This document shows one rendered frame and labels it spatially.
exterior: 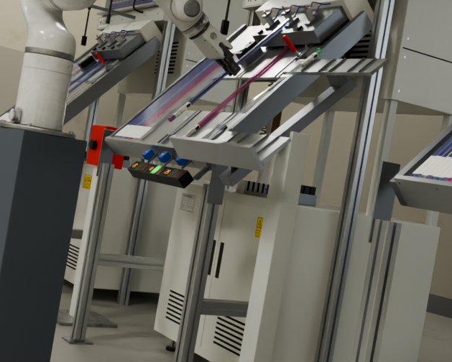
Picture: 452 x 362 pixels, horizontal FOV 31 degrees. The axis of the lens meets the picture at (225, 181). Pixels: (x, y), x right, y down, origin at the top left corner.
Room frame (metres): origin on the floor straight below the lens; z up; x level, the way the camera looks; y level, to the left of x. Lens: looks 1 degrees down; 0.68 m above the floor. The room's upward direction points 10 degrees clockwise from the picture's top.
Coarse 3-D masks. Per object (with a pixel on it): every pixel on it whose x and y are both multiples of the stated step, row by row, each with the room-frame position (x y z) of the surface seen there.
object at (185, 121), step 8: (184, 112) 2.70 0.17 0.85; (192, 112) 2.66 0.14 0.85; (200, 112) 2.62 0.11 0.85; (208, 112) 2.58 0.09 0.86; (224, 112) 2.51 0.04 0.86; (176, 120) 2.68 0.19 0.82; (184, 120) 2.64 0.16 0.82; (192, 120) 2.60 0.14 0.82; (200, 120) 2.56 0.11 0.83; (208, 120) 2.52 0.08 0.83; (216, 120) 2.49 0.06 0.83; (224, 120) 2.44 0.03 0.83; (160, 128) 2.70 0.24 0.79; (168, 128) 2.66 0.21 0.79; (176, 128) 2.61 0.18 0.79; (184, 128) 2.58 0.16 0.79; (200, 128) 2.50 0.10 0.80; (208, 128) 2.47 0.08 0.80; (152, 136) 2.67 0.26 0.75; (160, 136) 2.63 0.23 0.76; (168, 136) 2.57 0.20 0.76; (192, 136) 2.48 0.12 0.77
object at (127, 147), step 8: (112, 144) 2.84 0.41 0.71; (120, 144) 2.78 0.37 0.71; (128, 144) 2.72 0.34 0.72; (136, 144) 2.66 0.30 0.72; (144, 144) 2.59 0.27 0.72; (152, 144) 2.54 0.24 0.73; (160, 144) 2.50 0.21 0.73; (168, 144) 2.47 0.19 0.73; (120, 152) 2.84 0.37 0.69; (128, 152) 2.77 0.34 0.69; (136, 152) 2.71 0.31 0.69; (160, 152) 2.54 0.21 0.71; (176, 152) 2.43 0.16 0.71; (152, 160) 2.64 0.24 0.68; (200, 168) 2.37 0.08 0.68
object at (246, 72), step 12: (240, 36) 3.07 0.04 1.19; (240, 48) 2.95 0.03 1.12; (264, 48) 2.80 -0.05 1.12; (276, 48) 2.74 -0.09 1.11; (300, 48) 2.61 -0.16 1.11; (312, 48) 2.55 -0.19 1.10; (252, 60) 2.76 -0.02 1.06; (264, 60) 2.70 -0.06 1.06; (288, 60) 2.58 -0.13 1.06; (240, 72) 2.73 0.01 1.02; (252, 72) 2.67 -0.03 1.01; (264, 72) 2.61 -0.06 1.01; (276, 72) 2.55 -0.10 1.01
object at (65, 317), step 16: (96, 128) 3.28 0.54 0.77; (112, 128) 3.22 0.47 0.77; (96, 144) 3.24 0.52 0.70; (96, 160) 3.23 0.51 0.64; (112, 160) 3.23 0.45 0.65; (96, 176) 3.26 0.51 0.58; (80, 256) 3.28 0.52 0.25; (80, 272) 3.26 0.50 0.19; (64, 320) 3.17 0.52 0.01; (96, 320) 3.27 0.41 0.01
